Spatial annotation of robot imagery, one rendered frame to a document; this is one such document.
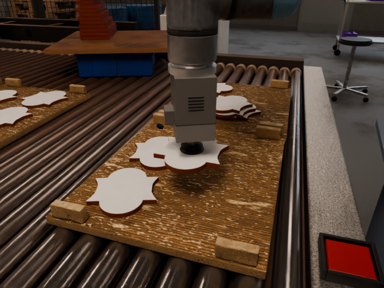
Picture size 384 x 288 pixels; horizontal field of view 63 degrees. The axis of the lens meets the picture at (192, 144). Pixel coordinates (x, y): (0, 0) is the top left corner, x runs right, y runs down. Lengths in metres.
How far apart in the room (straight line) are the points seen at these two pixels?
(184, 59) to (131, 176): 0.25
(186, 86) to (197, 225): 0.21
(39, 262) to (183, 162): 0.26
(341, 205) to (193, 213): 0.27
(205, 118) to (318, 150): 0.38
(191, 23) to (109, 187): 0.31
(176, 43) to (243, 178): 0.29
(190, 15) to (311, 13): 9.47
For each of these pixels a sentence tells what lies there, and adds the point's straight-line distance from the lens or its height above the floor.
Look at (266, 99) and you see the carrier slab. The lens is 1.04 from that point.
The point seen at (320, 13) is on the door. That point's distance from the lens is 9.88.
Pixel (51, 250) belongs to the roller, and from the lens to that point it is 0.53.
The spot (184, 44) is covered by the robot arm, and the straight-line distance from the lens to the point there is 0.46.
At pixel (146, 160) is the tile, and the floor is 0.95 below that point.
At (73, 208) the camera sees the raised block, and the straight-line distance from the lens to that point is 0.52.
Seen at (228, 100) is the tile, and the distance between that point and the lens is 0.92.
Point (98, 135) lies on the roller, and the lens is 0.85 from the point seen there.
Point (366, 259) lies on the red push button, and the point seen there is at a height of 0.93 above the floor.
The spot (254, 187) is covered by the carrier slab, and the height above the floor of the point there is 0.94.
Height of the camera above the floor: 1.27
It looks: 27 degrees down
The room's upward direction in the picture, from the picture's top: straight up
